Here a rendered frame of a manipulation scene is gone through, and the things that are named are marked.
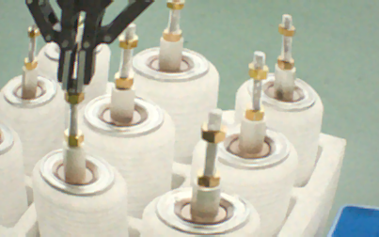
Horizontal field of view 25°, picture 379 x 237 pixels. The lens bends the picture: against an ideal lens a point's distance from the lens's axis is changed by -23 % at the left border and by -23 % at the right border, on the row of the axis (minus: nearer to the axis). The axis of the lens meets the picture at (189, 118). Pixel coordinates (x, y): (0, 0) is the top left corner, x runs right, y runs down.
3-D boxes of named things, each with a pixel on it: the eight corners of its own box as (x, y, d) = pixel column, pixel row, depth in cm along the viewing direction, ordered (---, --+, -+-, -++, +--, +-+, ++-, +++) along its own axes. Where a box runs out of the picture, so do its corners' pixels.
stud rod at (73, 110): (79, 155, 85) (81, 73, 81) (78, 161, 84) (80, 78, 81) (69, 154, 85) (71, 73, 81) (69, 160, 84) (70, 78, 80)
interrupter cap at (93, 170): (87, 209, 81) (86, 202, 80) (26, 176, 84) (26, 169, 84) (131, 176, 87) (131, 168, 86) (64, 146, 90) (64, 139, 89)
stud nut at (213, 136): (216, 129, 80) (217, 118, 80) (230, 139, 79) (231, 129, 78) (194, 135, 79) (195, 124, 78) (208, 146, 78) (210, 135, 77)
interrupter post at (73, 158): (78, 186, 84) (76, 153, 82) (58, 176, 85) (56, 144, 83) (91, 176, 86) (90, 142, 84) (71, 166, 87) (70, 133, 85)
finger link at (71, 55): (78, 41, 81) (72, 82, 82) (71, 40, 81) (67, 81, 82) (71, 52, 79) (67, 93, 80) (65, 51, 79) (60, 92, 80)
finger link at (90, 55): (82, 29, 78) (78, 85, 80) (116, 28, 78) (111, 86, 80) (86, 23, 79) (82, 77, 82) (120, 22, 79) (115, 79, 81)
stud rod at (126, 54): (115, 101, 94) (122, 25, 91) (119, 96, 95) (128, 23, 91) (124, 103, 94) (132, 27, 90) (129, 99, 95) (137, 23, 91)
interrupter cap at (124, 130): (102, 93, 99) (102, 86, 99) (177, 111, 97) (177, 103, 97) (71, 126, 93) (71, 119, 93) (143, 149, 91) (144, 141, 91)
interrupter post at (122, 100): (115, 110, 97) (117, 77, 95) (138, 117, 96) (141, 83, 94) (104, 121, 95) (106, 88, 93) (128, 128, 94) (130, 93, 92)
